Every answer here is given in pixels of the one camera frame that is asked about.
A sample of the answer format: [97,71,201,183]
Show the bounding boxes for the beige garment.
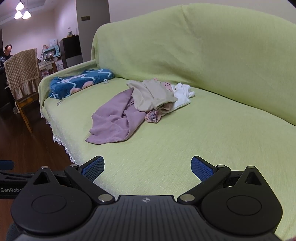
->
[127,79,178,111]

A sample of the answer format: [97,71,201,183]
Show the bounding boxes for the black refrigerator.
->
[59,35,83,68]

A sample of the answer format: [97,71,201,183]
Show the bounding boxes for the dark table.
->
[0,70,15,109]

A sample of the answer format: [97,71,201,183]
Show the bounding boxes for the light blue toaster oven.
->
[43,46,62,58]

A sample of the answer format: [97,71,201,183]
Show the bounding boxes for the peach knit garment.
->
[158,102,176,113]

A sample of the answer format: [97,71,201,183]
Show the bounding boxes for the floral patterned garment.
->
[145,109,163,123]

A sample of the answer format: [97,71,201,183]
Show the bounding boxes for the purple garment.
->
[85,89,148,144]

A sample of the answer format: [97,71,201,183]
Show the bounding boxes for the pink dotted garment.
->
[154,78,174,92]

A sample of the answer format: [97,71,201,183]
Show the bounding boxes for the white side cabinet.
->
[38,58,64,77]

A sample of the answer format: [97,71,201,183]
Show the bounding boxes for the blue patterned blanket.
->
[48,68,115,100]

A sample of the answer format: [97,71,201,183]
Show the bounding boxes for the ceiling lamp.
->
[14,0,32,20]

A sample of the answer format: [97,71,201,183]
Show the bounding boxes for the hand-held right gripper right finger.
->
[177,156,263,205]

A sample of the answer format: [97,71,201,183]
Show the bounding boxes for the white garment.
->
[171,83,196,109]

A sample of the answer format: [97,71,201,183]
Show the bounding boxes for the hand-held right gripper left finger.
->
[33,156,115,205]

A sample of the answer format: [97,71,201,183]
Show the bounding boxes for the chair with quilted beige cover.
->
[3,48,43,133]

